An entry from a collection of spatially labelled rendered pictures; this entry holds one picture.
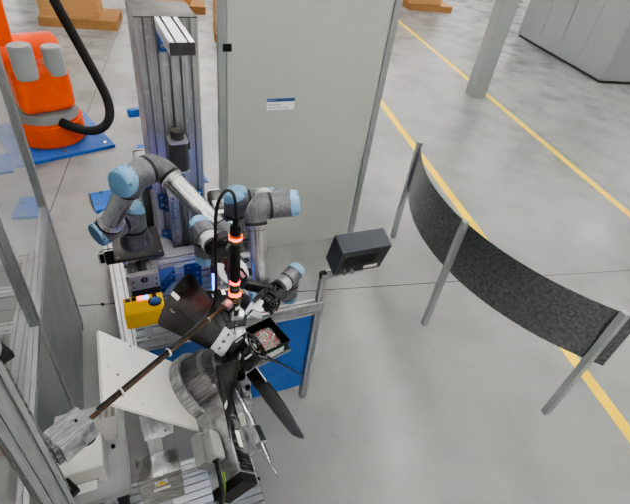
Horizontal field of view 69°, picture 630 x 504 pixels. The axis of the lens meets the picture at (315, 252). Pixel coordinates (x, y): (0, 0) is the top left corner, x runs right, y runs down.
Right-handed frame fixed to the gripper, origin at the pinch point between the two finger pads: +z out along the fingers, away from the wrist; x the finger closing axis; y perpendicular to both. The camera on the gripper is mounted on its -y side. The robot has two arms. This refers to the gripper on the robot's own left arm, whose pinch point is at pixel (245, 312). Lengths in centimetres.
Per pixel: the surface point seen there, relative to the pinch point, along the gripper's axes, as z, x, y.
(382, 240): -71, -8, 25
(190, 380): 34.1, 2.1, 3.0
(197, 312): 23.1, -18.6, -4.6
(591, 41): -1002, 57, 69
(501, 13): -665, 2, -60
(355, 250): -57, -7, 18
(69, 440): 76, -25, 2
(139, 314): 18.4, 15.9, -38.6
